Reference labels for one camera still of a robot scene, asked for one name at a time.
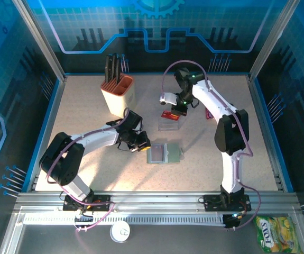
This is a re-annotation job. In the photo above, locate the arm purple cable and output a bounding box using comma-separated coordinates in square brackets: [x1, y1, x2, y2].
[47, 107, 131, 233]
[161, 60, 261, 231]

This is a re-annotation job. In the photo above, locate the red credit card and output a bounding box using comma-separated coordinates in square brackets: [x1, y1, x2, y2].
[161, 111, 180, 121]

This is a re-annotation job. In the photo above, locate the beige knife block orange top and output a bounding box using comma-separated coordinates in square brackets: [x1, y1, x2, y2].
[100, 74, 136, 117]

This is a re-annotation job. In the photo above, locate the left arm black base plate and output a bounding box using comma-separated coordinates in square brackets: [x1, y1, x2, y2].
[62, 194, 113, 212]

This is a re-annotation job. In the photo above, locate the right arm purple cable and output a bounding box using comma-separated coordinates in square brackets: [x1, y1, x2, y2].
[161, 60, 261, 231]

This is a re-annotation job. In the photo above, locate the black controller box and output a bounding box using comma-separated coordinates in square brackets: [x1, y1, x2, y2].
[223, 213, 244, 229]

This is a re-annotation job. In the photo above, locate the green leather card holder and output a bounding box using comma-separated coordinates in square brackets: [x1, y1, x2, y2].
[146, 142, 185, 165]

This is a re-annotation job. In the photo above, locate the aluminium side rail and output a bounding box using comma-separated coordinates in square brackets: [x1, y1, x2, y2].
[32, 79, 67, 191]
[247, 76, 284, 191]

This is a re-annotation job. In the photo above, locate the aluminium mounting rail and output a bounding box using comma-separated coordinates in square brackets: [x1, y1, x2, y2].
[14, 190, 300, 212]

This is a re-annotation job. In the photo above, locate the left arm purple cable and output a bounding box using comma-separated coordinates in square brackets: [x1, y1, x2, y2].
[47, 107, 131, 233]

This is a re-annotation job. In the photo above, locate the aluminium frame post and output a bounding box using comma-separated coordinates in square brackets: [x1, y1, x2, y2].
[248, 0, 302, 81]
[11, 0, 68, 81]

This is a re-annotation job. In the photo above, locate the white round lid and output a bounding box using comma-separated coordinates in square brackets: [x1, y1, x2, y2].
[109, 221, 131, 243]

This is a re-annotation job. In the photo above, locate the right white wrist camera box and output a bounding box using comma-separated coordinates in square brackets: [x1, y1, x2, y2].
[159, 92, 179, 106]

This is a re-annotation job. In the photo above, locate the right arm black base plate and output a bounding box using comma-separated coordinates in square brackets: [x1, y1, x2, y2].
[203, 194, 252, 212]

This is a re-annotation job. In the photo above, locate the yellow green candy bag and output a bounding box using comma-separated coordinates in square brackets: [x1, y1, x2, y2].
[254, 216, 300, 254]

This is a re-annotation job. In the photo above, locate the black knife handle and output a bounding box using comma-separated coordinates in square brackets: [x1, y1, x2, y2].
[104, 55, 113, 83]
[110, 53, 117, 85]
[114, 56, 122, 85]

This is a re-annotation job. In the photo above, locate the white slotted cable duct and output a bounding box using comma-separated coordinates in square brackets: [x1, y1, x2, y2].
[23, 215, 226, 225]

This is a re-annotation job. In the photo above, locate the clear acrylic card stand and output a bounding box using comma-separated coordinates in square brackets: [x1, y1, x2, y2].
[158, 116, 182, 132]

